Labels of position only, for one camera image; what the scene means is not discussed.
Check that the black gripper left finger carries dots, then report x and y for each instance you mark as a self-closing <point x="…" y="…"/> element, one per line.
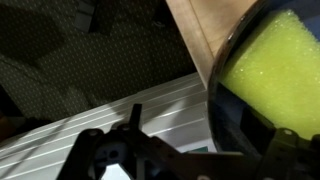
<point x="126" y="156"/>

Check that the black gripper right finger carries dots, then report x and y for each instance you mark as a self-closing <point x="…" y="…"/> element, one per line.
<point x="290" y="156"/>

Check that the black bowl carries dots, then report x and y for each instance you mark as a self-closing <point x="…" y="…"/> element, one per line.
<point x="230" y="116"/>

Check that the light wooden drawer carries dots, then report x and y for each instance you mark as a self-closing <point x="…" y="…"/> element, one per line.
<point x="203" y="30"/>

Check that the white radiator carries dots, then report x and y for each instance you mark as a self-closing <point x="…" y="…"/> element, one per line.
<point x="100" y="133"/>

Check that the yellow sponge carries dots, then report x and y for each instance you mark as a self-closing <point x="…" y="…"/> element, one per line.
<point x="276" y="73"/>

